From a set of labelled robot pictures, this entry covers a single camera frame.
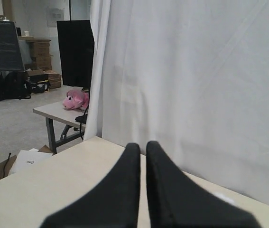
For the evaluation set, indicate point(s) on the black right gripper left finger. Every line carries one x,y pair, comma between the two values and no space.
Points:
112,203

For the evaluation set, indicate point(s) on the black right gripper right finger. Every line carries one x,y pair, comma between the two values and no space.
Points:
176,201

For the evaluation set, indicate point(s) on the open cardboard box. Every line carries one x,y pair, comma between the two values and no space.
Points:
23,160

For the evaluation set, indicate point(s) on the grey side table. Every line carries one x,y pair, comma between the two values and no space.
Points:
56,112

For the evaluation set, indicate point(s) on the pink plush pig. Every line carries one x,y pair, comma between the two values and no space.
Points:
76,99

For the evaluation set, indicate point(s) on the white backdrop curtain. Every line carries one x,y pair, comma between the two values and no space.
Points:
192,75

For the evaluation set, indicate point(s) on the black backpack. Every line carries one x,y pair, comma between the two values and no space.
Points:
14,86

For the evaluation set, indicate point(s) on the stacked cardboard boxes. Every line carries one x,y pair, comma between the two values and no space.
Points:
39,72

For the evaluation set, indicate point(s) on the black monitor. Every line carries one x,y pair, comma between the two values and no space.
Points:
76,49

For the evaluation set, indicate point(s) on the dark blackboard panel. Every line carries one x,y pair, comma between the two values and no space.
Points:
10,55

